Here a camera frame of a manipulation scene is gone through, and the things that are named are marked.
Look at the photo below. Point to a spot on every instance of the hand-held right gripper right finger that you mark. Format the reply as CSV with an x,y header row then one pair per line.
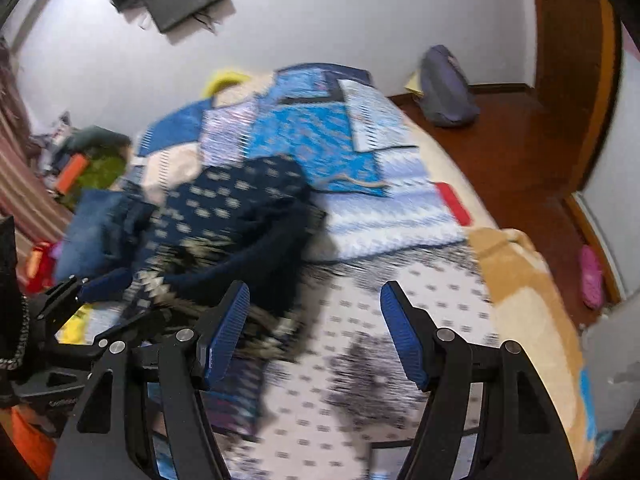
x,y
405,332

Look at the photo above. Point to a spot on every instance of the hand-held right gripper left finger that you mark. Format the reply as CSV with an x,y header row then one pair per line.
x,y
227,327

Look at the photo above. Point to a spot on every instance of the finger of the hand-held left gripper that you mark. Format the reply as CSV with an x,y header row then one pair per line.
x,y
100,282
135,332

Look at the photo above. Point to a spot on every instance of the navy patterned hoodie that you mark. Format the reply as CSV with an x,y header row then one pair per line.
x,y
235,220

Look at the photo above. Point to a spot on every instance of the folded blue jeans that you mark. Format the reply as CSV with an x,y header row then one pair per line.
x,y
97,235

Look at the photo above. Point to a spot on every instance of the yellow printed garment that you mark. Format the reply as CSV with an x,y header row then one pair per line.
x,y
75,327

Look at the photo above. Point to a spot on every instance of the green patterned cloth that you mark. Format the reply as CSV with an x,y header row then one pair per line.
x,y
102,172

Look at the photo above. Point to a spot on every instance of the orange box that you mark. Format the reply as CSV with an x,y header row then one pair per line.
x,y
72,172

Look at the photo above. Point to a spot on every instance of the beige fleece blanket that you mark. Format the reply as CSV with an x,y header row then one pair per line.
x,y
530,310

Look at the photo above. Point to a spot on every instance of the striped brown curtain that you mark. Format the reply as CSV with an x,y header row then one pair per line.
x,y
25,180

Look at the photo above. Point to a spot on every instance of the pink slipper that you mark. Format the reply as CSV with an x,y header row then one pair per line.
x,y
591,275

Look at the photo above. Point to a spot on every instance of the blue patchwork blanket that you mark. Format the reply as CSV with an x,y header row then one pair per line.
x,y
320,125

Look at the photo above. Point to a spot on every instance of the yellow plush toy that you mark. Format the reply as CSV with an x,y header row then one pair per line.
x,y
225,82

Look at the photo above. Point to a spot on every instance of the grey backpack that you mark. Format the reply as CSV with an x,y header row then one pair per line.
x,y
445,87

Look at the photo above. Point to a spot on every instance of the wooden door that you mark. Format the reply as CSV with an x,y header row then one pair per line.
x,y
570,60

